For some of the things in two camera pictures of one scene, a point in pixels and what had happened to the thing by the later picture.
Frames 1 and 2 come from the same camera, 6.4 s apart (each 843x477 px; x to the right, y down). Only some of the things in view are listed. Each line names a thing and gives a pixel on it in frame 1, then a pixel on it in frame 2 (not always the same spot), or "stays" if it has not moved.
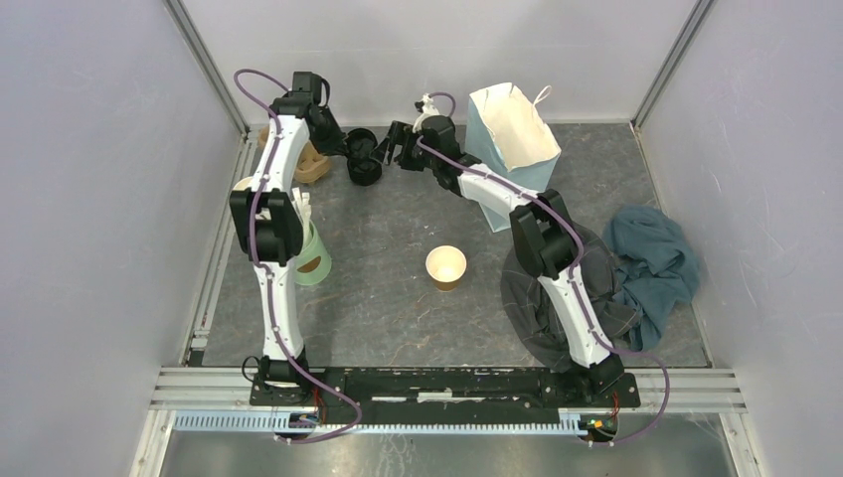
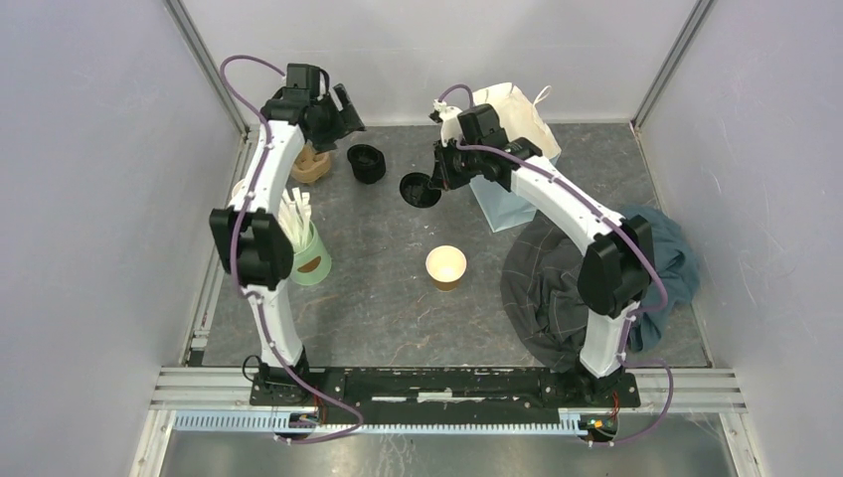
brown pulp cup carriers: (311, 166) stays
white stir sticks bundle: (301, 203) stays
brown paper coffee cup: (445, 265) stays
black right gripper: (399, 134) to (444, 178)
